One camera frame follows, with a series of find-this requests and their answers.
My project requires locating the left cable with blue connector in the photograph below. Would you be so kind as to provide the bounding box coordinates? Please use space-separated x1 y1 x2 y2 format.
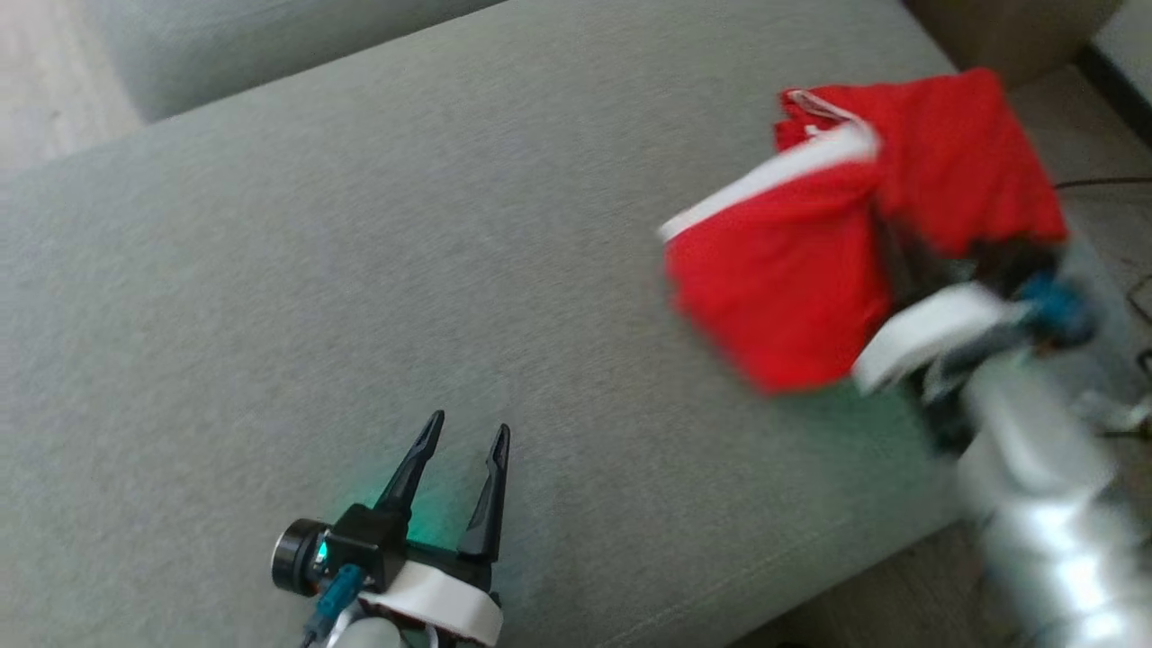
301 565 366 648

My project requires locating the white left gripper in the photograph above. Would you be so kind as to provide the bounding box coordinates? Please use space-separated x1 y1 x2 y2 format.
360 410 511 647

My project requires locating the red Bulls basketball jersey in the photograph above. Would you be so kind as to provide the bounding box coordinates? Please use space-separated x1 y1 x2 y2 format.
659 67 1070 397

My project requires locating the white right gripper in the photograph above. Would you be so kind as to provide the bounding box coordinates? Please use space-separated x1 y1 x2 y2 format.
850 211 1027 397

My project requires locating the black floor cable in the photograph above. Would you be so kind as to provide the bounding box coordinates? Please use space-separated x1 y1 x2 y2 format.
1053 175 1152 194

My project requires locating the tan furniture piece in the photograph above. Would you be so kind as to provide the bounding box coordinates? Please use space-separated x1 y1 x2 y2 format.
904 0 1121 88

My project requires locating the large grey fabric sofa seat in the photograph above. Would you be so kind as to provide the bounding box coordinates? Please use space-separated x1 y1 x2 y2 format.
0 0 1126 648

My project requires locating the light grey sofa section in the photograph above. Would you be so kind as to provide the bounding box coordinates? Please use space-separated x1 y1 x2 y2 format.
85 0 505 122

